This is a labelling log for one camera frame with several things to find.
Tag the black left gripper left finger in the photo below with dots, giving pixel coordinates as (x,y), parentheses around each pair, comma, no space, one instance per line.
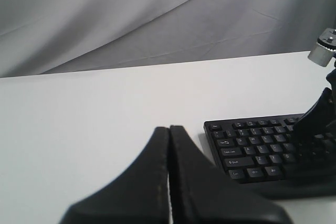
(138,195)

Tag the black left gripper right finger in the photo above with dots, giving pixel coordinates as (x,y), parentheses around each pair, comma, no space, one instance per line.
(201,193)

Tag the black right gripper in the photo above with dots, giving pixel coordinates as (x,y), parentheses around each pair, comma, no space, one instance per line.
(320,118)

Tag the black acer keyboard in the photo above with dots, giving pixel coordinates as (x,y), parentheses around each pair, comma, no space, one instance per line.
(266,156)

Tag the grey backdrop cloth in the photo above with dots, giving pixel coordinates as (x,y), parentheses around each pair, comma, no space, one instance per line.
(54,36)

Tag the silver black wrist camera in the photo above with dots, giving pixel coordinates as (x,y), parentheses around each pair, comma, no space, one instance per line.
(324,48)

